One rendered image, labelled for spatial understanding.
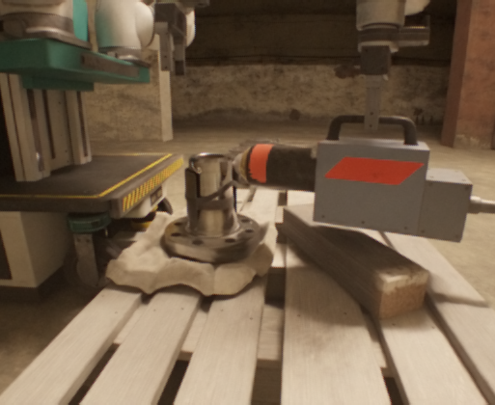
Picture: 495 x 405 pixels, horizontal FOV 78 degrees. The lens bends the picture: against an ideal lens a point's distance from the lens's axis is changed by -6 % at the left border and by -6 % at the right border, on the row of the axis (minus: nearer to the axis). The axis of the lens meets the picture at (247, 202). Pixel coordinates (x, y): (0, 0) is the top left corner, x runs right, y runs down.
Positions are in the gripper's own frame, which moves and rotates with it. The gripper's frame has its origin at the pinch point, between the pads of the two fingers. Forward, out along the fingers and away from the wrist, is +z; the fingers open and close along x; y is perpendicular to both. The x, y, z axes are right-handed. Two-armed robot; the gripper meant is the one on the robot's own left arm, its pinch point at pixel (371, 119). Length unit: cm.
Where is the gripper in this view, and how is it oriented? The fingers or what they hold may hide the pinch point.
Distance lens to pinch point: 71.2
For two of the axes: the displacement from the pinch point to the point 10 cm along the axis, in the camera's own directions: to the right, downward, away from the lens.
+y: -9.0, -1.2, 4.1
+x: -4.3, 2.6, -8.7
